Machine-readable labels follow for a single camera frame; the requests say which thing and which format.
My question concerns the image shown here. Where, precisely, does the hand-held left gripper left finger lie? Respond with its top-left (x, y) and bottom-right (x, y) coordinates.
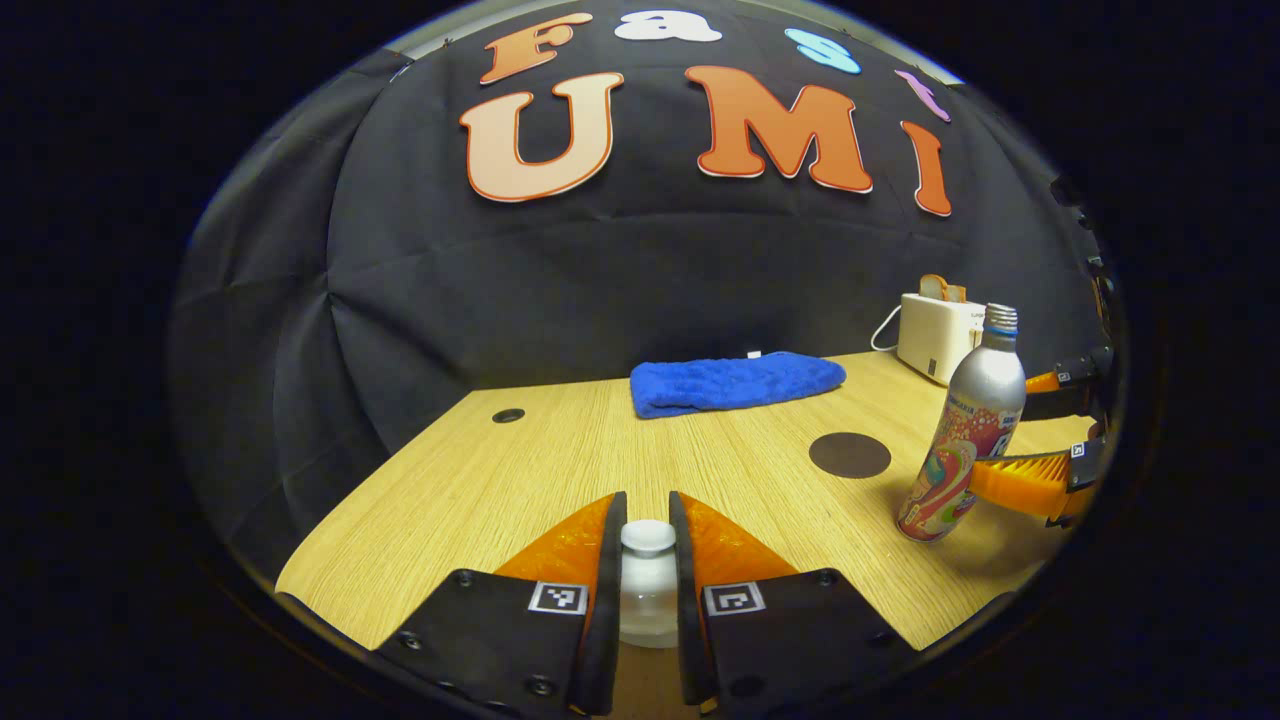
top-left (375, 490), bottom-right (629, 717)

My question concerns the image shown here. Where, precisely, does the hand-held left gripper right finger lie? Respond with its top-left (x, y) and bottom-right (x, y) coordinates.
top-left (667, 490), bottom-right (909, 717)

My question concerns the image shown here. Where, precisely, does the white teacup lid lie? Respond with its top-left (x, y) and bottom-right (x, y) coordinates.
top-left (618, 519), bottom-right (683, 649)

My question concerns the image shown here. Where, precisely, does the silver water bottle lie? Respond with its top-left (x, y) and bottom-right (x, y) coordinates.
top-left (895, 303), bottom-right (1028, 544)

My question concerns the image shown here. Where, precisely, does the dark round coaster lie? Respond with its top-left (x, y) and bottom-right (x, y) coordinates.
top-left (808, 432), bottom-right (892, 480)

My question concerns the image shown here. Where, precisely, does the white toaster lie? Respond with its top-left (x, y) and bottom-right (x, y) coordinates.
top-left (897, 292), bottom-right (991, 386)

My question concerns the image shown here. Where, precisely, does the blue towel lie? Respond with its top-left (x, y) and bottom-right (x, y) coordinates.
top-left (630, 350), bottom-right (848, 420)

